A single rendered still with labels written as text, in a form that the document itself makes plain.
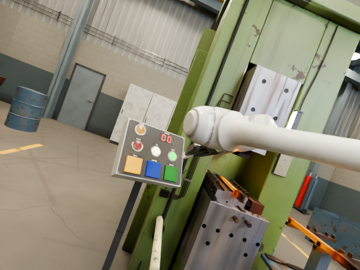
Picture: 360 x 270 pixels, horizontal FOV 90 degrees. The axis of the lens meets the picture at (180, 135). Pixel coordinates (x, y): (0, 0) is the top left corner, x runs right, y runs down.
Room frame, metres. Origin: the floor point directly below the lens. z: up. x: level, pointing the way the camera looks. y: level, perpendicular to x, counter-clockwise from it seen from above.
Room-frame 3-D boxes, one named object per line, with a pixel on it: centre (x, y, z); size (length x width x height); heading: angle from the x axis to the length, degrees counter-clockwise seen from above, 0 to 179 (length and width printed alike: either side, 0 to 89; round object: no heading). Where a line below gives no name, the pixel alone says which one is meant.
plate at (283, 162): (1.26, -0.74, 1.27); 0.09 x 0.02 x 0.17; 94
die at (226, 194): (1.31, -0.42, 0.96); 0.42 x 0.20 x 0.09; 4
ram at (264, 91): (1.32, -0.46, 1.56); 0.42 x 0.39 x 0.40; 4
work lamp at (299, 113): (1.25, -0.71, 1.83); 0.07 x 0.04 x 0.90; 94
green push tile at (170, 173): (0.92, -0.02, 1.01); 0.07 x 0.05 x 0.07; 119
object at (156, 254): (0.99, -0.09, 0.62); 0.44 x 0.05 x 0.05; 4
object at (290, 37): (1.47, -0.45, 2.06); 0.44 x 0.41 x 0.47; 4
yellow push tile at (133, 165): (0.82, 0.15, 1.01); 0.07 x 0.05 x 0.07; 119
